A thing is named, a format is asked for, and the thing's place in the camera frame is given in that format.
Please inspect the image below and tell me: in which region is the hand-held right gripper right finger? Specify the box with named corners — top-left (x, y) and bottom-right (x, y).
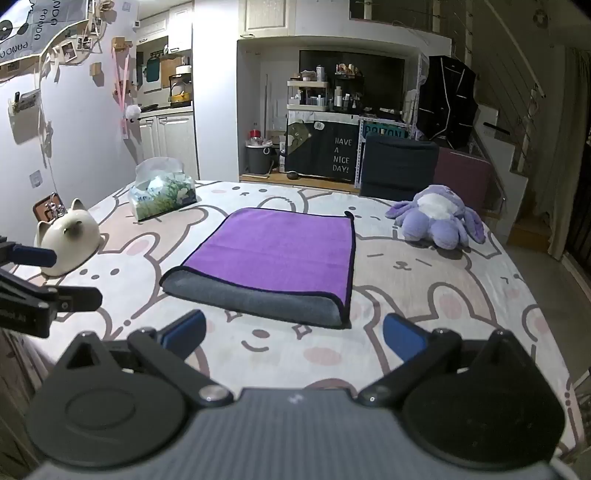
top-left (358, 314), bottom-right (539, 408)

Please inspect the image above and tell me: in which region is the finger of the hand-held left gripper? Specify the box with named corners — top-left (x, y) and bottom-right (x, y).
top-left (0, 268), bottom-right (103, 315)
top-left (0, 236), bottom-right (57, 269)

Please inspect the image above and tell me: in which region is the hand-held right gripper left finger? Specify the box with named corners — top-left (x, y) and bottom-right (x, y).
top-left (54, 310), bottom-right (234, 409)

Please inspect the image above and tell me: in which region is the purple and grey towel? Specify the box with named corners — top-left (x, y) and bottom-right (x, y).
top-left (159, 207), bottom-right (356, 329)

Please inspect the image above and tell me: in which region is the white cat-shaped jar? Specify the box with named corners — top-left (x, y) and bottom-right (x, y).
top-left (36, 198), bottom-right (100, 277)

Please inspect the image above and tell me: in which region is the brown wooden holder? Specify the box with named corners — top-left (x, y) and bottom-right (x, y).
top-left (33, 192), bottom-right (64, 223)

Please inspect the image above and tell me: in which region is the purple plush toy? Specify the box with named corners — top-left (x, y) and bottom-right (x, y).
top-left (393, 185), bottom-right (486, 251)

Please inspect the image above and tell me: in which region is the floral tissue box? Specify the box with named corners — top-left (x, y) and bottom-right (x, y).
top-left (128, 157), bottom-right (198, 221)

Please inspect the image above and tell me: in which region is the dark blue chair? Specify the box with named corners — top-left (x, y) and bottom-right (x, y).
top-left (359, 136), bottom-right (439, 202)

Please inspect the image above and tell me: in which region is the mauve folding board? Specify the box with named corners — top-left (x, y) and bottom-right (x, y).
top-left (434, 147), bottom-right (493, 214)

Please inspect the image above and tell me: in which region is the white kitchen cabinet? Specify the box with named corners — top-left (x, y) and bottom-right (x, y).
top-left (137, 111), bottom-right (197, 180)

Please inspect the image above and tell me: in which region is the grey trash bin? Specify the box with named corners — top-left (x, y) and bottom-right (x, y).
top-left (246, 142), bottom-right (278, 175)

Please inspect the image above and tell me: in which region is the pink hanging ribbon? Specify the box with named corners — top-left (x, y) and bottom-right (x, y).
top-left (111, 46), bottom-right (133, 139)

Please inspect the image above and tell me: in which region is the black printed curtain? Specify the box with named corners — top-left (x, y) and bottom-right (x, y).
top-left (284, 121), bottom-right (362, 185)

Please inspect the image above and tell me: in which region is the teal sign plate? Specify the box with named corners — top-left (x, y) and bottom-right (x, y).
top-left (362, 124), bottom-right (410, 140)

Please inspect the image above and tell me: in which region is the black jacket with white trim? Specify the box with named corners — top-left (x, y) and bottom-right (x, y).
top-left (418, 55), bottom-right (479, 151)

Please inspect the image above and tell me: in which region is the white rack with bottles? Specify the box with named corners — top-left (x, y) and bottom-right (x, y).
top-left (286, 79), bottom-right (331, 112)

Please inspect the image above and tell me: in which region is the wall pocket holder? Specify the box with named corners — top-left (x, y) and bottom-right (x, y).
top-left (8, 91), bottom-right (43, 117)

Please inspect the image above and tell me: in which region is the staircase with wire railing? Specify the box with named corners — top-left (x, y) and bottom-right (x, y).
top-left (473, 69), bottom-right (548, 222)

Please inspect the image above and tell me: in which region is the panda wall poster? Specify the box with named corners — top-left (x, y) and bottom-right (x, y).
top-left (0, 0), bottom-right (100, 65)

